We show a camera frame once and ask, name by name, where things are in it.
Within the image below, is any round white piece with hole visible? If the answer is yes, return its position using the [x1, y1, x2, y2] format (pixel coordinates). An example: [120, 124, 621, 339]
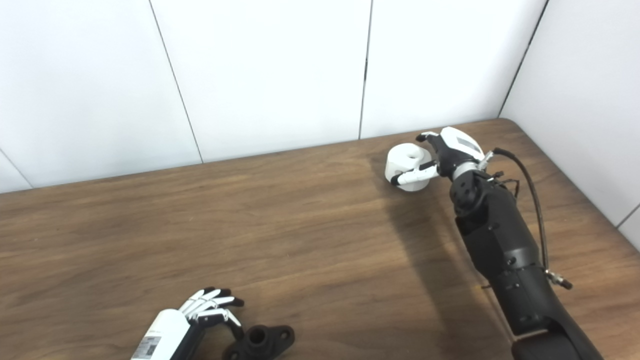
[384, 143, 434, 193]

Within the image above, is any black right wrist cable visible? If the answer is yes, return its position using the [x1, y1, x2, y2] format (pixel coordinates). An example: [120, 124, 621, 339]
[477, 147, 574, 291]

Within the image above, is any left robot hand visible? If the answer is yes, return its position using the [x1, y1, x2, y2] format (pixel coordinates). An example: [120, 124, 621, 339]
[131, 287, 246, 360]

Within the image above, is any black flanged holder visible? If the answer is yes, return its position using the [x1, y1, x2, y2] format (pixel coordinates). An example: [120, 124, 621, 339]
[221, 324, 296, 360]

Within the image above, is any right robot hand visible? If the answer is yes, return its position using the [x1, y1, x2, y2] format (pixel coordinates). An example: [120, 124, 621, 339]
[390, 126, 487, 187]

